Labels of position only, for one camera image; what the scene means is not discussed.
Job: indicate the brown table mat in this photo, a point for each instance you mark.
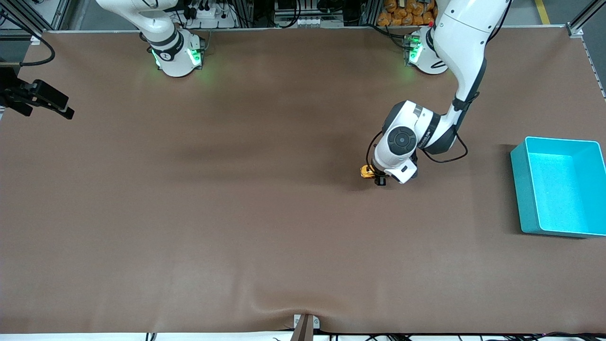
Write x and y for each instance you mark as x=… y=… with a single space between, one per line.
x=236 y=189

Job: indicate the teal plastic bin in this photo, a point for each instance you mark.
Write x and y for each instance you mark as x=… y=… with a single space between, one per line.
x=558 y=189

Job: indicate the yellow beetle toy car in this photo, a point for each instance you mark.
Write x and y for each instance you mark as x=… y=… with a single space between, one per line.
x=367 y=171

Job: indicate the white connector block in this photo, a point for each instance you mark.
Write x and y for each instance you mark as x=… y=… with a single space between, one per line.
x=310 y=21

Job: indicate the grey table clamp bracket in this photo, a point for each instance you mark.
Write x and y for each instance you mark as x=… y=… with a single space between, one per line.
x=305 y=327

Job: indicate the orange packets pile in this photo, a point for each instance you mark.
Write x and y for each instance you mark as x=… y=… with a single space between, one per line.
x=407 y=14

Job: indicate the silver table edge strip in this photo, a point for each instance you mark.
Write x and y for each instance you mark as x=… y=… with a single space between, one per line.
x=594 y=66

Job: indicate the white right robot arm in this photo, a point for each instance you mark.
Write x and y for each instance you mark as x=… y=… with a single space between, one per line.
x=175 y=52

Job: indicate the white power strip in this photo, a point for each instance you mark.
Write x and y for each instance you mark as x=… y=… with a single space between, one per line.
x=208 y=16

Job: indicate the silver frame corner bracket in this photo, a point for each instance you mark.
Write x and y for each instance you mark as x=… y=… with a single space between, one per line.
x=574 y=30

